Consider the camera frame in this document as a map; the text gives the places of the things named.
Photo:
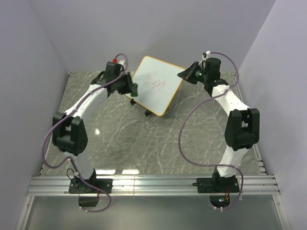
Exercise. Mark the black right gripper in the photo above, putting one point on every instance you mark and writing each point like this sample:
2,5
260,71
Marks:
188,74

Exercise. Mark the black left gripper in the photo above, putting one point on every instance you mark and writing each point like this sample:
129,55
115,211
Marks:
127,76

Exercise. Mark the yellow framed whiteboard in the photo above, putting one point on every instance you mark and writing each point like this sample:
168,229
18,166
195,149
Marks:
157,82

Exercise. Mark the green whiteboard eraser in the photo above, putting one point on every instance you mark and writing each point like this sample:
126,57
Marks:
134,90

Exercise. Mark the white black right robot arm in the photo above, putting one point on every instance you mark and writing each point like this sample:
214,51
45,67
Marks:
242,129

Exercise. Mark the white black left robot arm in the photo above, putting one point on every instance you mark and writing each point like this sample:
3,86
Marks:
69,135

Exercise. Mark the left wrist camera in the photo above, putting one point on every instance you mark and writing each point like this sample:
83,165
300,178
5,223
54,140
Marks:
115,67

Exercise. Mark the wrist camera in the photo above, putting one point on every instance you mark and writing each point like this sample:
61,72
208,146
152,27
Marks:
115,67
210,64

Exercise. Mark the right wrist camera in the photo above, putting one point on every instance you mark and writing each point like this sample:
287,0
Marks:
210,64

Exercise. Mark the metal wire board stand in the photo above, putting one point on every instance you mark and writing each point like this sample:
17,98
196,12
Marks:
147,112

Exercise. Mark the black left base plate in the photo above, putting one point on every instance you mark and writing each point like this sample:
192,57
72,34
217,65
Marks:
78,187

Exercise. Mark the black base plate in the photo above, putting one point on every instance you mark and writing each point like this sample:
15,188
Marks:
210,185
78,187

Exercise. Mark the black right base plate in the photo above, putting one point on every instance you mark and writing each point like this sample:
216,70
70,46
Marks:
210,185

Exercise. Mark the aluminium mounting rail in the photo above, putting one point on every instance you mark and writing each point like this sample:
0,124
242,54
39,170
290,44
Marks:
150,185

